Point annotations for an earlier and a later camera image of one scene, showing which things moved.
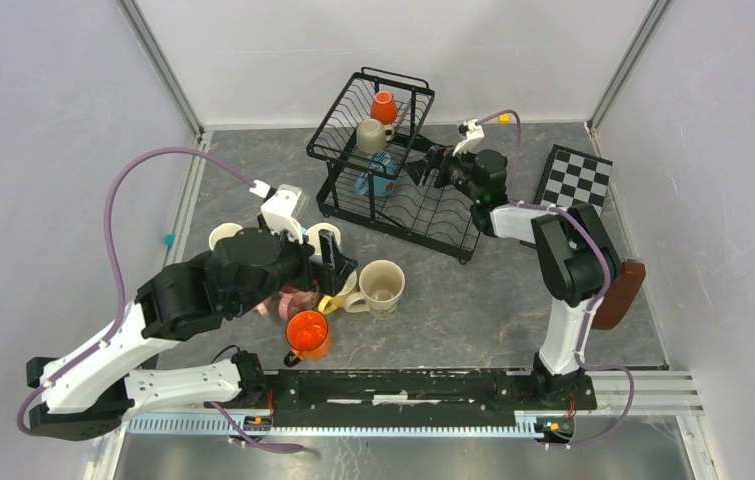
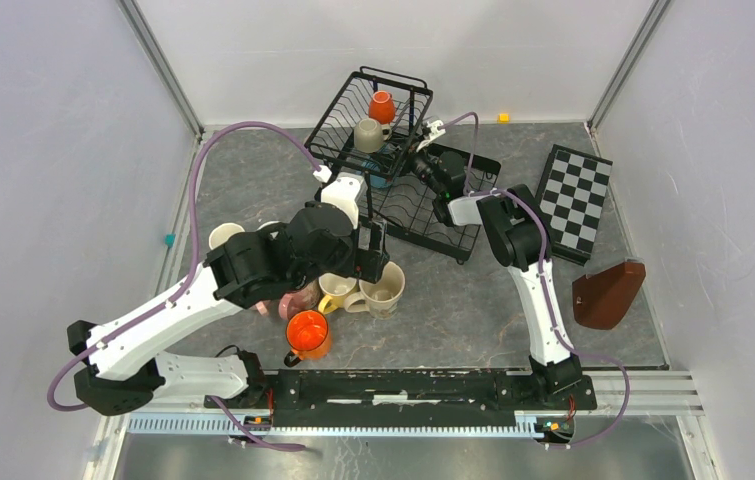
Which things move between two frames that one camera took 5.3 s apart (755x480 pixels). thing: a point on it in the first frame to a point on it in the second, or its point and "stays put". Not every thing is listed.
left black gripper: [331, 275] to [361, 265]
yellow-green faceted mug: [227, 229] stays put
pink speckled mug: [291, 301] stays put
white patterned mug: [382, 283] stays put
